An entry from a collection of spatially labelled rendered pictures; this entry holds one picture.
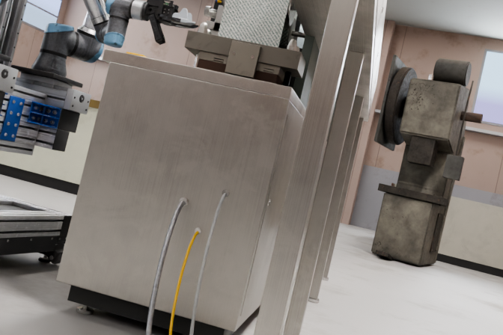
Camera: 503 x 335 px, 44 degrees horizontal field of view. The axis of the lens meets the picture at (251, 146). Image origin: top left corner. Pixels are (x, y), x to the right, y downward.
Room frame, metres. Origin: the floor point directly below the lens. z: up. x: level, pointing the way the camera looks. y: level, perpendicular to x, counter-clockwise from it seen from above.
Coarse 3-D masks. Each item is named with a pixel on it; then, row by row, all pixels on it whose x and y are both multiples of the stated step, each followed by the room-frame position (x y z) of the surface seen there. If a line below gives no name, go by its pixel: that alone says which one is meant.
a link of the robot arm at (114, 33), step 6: (114, 18) 2.38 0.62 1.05; (120, 18) 2.38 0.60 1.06; (108, 24) 2.39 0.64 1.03; (114, 24) 2.38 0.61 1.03; (120, 24) 2.38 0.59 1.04; (126, 24) 2.40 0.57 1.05; (102, 30) 2.45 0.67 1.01; (108, 30) 2.38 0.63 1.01; (114, 30) 2.38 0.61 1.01; (120, 30) 2.38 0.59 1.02; (102, 36) 2.46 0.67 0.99; (108, 36) 2.38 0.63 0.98; (114, 36) 2.38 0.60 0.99; (120, 36) 2.39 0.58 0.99; (108, 42) 2.38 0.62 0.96; (114, 42) 2.38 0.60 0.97; (120, 42) 2.39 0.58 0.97
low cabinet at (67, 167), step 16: (96, 112) 6.08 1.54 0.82; (80, 128) 6.12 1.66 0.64; (80, 144) 6.11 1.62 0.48; (0, 160) 6.36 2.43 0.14; (16, 160) 6.30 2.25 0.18; (32, 160) 6.25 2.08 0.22; (48, 160) 6.20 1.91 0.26; (64, 160) 6.14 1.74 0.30; (80, 160) 6.09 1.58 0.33; (16, 176) 6.33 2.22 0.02; (32, 176) 6.27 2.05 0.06; (48, 176) 6.22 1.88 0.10; (64, 176) 6.13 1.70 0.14; (80, 176) 6.08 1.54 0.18
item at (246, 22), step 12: (228, 0) 2.33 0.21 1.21; (228, 12) 2.32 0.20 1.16; (240, 12) 2.32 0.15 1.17; (252, 12) 2.31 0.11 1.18; (264, 12) 2.30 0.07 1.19; (276, 12) 2.29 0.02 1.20; (228, 24) 2.32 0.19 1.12; (240, 24) 2.31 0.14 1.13; (252, 24) 2.31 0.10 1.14; (264, 24) 2.30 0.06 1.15; (276, 24) 2.29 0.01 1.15; (228, 36) 2.32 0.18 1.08; (240, 36) 2.31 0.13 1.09; (252, 36) 2.30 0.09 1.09; (264, 36) 2.29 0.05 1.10; (276, 36) 2.29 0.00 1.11
